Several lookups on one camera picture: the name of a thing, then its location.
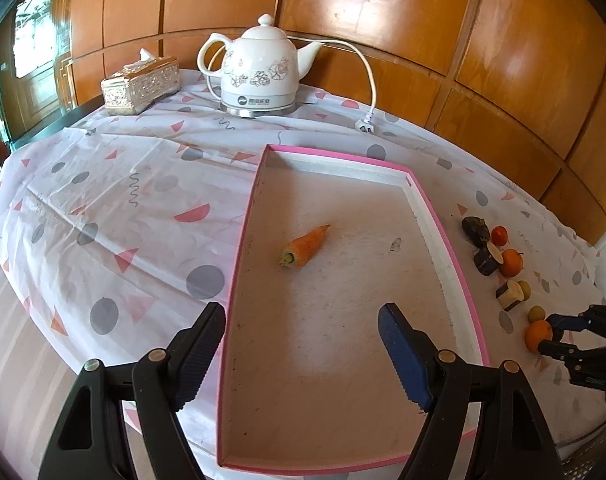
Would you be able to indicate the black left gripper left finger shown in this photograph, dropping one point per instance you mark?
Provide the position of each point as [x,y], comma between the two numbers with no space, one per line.
[90,441]

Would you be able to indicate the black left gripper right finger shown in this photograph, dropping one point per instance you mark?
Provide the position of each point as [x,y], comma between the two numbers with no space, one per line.
[512,440]

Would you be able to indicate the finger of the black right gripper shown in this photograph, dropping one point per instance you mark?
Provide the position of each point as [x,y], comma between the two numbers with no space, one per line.
[558,350]
[560,323]

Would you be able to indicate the large orange with stem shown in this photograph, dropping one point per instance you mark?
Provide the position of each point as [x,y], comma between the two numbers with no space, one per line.
[535,333]

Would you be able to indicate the small yellow-green fruit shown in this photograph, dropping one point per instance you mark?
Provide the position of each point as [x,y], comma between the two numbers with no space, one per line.
[525,289]
[535,314]

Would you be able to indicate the cut dark root piece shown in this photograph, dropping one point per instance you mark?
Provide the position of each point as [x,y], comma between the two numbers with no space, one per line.
[509,295]
[488,259]

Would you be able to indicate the orange tangerine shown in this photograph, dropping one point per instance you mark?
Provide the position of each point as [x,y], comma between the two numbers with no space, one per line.
[513,263]

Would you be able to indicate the small red tomato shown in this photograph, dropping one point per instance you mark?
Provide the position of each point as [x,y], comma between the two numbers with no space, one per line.
[499,236]

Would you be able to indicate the dark purple root whole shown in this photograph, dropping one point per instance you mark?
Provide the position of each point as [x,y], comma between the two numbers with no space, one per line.
[476,230]

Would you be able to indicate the patterned white tablecloth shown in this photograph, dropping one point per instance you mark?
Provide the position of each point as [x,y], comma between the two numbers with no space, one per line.
[115,233]

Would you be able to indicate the pink shallow tray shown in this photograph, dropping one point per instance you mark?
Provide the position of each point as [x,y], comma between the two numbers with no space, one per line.
[306,385]

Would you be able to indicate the orange carrot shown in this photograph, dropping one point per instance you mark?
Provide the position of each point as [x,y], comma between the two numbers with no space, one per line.
[299,251]

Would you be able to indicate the ornate white tissue box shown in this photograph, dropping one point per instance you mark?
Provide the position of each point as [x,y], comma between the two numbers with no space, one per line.
[137,85]

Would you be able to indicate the wooden door with glass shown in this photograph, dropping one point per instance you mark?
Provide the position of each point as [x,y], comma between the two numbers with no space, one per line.
[36,87]

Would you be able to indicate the white ceramic electric kettle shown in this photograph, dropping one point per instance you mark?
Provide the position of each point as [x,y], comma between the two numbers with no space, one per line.
[261,70]

